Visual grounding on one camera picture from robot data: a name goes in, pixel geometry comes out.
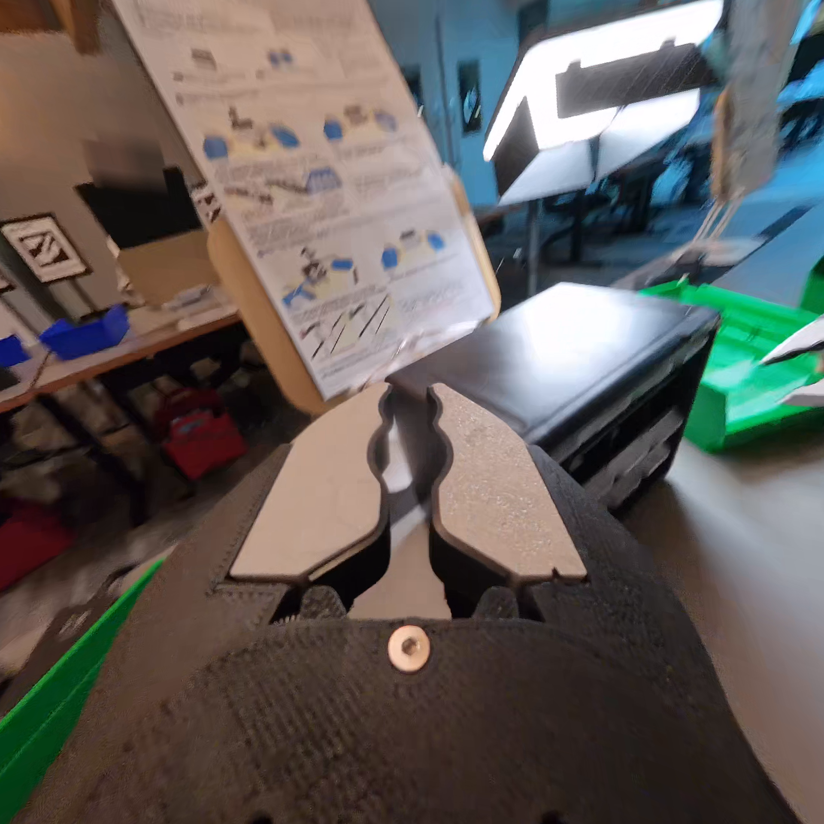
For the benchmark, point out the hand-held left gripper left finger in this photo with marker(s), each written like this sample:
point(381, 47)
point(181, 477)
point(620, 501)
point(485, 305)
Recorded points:
point(309, 502)

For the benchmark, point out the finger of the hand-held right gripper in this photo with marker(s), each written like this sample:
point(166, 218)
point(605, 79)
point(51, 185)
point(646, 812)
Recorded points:
point(804, 344)
point(811, 396)

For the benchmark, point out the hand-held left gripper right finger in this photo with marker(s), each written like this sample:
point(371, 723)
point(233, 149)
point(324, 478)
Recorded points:
point(495, 502)

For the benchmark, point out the green plastic bin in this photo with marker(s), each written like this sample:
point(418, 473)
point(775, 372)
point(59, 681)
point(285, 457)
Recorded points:
point(38, 740)
point(740, 399)

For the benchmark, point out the black drawer cabinet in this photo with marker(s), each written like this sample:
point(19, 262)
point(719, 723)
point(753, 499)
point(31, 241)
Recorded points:
point(566, 347)

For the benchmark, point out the pale desk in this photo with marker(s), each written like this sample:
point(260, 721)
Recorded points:
point(740, 611)

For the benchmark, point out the red bag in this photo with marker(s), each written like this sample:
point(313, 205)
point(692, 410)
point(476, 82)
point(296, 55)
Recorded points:
point(206, 444)

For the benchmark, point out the bank of clear drawers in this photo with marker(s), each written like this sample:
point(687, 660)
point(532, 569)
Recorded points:
point(618, 463)

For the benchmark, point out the wooden work table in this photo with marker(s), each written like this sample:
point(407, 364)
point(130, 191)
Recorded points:
point(161, 335)

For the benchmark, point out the wooden board on white stand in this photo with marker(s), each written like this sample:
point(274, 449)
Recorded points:
point(753, 96)

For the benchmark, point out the metal light stand pole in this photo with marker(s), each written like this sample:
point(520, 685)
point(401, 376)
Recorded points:
point(533, 244)

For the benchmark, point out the cardboard box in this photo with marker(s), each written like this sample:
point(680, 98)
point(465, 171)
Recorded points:
point(167, 270)

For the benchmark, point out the blue plastic bin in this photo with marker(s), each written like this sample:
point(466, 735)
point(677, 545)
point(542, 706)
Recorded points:
point(11, 353)
point(83, 338)

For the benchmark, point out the red floor object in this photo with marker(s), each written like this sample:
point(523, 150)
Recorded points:
point(32, 547)

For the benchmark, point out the printed instruction sheet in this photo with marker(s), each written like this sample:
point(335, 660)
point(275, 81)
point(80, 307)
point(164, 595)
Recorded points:
point(309, 193)

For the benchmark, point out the softbox light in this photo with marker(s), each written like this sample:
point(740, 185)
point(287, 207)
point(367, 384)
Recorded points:
point(579, 64)

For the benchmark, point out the black white framed sign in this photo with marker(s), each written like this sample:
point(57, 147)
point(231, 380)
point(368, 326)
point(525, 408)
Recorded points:
point(45, 248)

